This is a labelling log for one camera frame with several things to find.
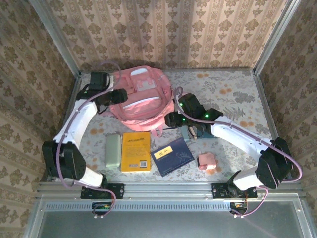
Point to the grey stapler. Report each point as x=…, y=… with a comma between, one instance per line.
x=185, y=135

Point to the pink backpack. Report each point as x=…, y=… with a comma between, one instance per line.
x=143, y=109

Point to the navy blue book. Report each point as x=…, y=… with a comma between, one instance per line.
x=173, y=156

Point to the pink crank pencil sharpener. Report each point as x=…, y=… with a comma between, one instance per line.
x=206, y=160

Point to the pale green pencil case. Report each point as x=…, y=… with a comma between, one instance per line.
x=113, y=151

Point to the yellow book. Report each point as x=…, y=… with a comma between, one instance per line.
x=136, y=153

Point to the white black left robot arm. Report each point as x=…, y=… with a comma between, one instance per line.
x=76, y=124

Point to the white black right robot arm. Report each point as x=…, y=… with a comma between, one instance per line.
x=235, y=134

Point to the floral tablecloth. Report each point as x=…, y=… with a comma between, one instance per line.
x=223, y=84

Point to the black connector board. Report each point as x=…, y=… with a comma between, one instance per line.
x=239, y=208
x=101, y=208

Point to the grey metal panel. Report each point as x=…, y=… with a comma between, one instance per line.
x=173, y=225

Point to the aluminium table edge rail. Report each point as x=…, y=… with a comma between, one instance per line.
x=270, y=116
x=70, y=99

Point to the aluminium frame post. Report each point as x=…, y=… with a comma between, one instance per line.
x=275, y=39
x=57, y=39

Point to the wide aluminium base rail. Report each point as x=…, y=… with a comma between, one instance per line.
x=168, y=189

